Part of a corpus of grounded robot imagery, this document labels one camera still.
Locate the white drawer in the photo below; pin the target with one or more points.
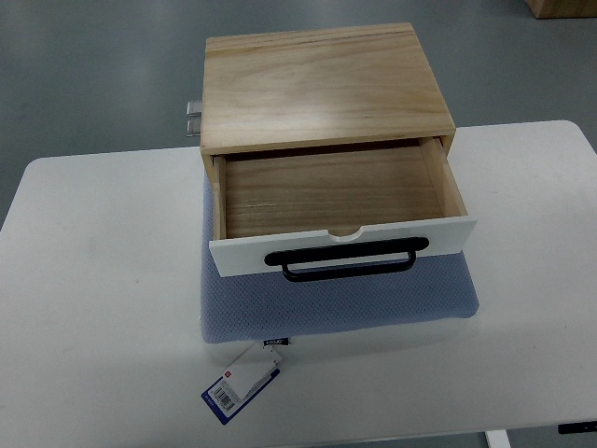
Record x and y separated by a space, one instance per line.
279 200

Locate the black drawer handle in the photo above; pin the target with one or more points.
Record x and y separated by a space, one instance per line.
409 246

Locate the wooden drawer cabinet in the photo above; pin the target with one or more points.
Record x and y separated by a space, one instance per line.
314 88

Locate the blue mesh cushion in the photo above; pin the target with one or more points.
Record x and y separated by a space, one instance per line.
265 306

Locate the grey metal clamp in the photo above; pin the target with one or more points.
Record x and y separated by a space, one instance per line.
194 109

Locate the white blue product tag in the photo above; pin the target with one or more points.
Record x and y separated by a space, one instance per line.
242 381

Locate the white table leg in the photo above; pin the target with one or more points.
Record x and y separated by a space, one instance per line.
497 439

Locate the cardboard box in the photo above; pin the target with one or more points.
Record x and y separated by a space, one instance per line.
562 9

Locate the black table control box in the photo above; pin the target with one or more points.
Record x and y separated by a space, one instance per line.
577 428

